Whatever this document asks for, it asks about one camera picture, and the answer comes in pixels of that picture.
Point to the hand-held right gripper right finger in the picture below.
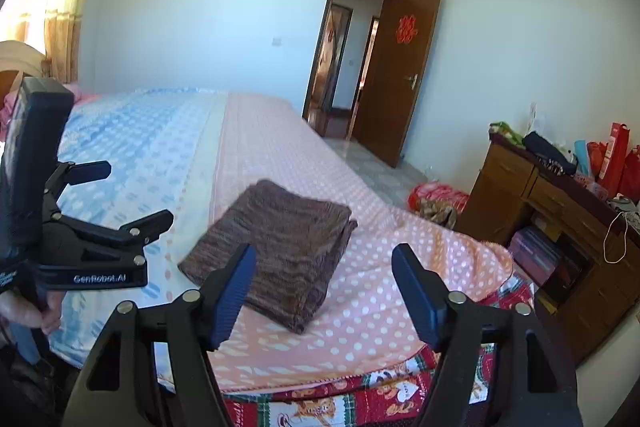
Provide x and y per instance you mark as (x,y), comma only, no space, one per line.
(417,297)

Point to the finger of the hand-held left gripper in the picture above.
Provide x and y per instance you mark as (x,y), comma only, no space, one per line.
(142,224)
(87,172)

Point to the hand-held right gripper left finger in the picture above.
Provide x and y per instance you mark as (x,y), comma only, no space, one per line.
(232,302)

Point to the brown knitted garment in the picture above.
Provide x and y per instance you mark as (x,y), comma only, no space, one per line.
(280,232)

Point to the person's left hand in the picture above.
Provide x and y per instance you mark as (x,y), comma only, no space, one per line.
(27,312)

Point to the pink folded quilt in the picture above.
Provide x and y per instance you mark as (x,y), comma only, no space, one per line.
(80,97)

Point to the red floral bag on floor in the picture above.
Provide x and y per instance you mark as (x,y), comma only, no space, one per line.
(435,197)

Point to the beige bed headboard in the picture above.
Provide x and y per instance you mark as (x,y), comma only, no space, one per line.
(20,57)

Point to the red printed quilt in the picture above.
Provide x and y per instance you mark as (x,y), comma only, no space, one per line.
(350,407)

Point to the brown wooden desk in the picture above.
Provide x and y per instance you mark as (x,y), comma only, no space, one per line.
(505,177)

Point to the blue and pink dotted bedsheet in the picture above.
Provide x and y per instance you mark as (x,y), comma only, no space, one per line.
(325,167)

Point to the green cloth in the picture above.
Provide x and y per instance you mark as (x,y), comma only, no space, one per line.
(505,129)

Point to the brown wooden door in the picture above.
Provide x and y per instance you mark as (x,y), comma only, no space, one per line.
(395,107)

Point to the black bag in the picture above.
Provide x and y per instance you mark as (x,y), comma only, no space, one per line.
(545,147)

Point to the person's dark clothing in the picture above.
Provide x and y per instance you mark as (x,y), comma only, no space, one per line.
(25,387)

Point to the red paper bag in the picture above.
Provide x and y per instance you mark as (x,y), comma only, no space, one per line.
(614,152)
(632,177)

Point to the red paper door decoration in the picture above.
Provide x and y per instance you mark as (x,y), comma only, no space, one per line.
(406,29)

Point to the brown door frame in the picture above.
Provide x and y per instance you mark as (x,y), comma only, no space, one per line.
(321,57)

